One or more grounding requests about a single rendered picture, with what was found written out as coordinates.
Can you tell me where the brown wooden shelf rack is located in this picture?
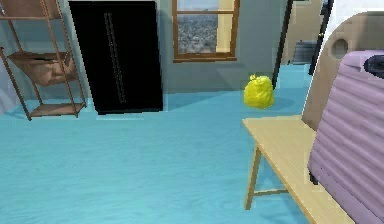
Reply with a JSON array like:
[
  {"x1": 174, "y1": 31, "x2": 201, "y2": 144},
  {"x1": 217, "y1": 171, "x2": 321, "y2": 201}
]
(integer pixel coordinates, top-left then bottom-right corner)
[{"x1": 0, "y1": 0, "x2": 88, "y2": 122}]

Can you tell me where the black door frame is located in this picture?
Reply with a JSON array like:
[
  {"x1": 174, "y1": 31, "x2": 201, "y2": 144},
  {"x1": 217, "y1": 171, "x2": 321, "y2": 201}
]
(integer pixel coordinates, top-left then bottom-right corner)
[{"x1": 271, "y1": 0, "x2": 335, "y2": 90}]

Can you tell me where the brown basket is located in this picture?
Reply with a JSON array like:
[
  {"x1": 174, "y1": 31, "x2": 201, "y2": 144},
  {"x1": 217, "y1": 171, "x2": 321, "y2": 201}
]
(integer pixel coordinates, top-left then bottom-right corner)
[{"x1": 8, "y1": 50, "x2": 79, "y2": 88}]

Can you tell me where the brown framed window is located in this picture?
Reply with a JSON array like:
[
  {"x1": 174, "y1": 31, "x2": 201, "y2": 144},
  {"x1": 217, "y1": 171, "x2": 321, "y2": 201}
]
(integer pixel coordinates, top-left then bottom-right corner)
[{"x1": 171, "y1": 0, "x2": 241, "y2": 64}]

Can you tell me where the pale wooden bench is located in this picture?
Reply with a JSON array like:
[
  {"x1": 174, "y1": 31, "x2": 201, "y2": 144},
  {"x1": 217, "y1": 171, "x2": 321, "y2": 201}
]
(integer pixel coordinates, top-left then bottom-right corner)
[{"x1": 241, "y1": 114, "x2": 356, "y2": 224}]

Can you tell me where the black fridge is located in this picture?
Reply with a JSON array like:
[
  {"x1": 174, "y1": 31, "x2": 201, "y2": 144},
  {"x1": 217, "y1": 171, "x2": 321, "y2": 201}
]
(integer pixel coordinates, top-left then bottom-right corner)
[{"x1": 68, "y1": 0, "x2": 164, "y2": 116}]

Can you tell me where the beige board with round hole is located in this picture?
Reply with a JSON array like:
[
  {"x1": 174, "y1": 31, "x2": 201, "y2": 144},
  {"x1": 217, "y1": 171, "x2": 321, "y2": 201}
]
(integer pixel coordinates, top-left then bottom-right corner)
[{"x1": 301, "y1": 11, "x2": 384, "y2": 132}]

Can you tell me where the yellow rubbish bag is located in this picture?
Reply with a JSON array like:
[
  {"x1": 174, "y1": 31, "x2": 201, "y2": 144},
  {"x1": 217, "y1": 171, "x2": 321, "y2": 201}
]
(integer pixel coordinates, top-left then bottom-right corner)
[{"x1": 243, "y1": 73, "x2": 275, "y2": 110}]

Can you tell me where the purple ribbed suitcase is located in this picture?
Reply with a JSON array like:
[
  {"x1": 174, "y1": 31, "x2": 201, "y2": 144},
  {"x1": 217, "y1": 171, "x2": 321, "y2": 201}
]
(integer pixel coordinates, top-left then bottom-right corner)
[{"x1": 307, "y1": 49, "x2": 384, "y2": 224}]

